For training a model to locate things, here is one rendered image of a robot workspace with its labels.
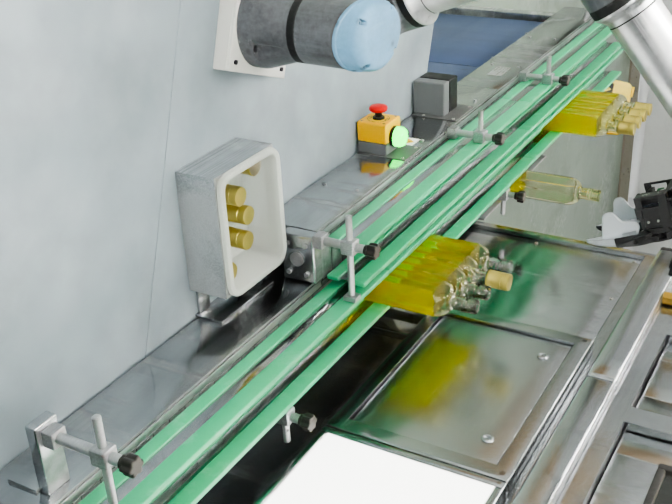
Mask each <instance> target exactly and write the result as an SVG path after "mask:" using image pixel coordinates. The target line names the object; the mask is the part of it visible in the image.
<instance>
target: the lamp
mask: <svg viewBox="0 0 672 504"><path fill-rule="evenodd" d="M407 139H408V131H407V130H406V129H405V128H404V127H399V126H393V127H392V128H391V130H390V134H389V143H390V145H391V146H393V147H402V146H404V145H405V144H406V142H407Z"/></svg>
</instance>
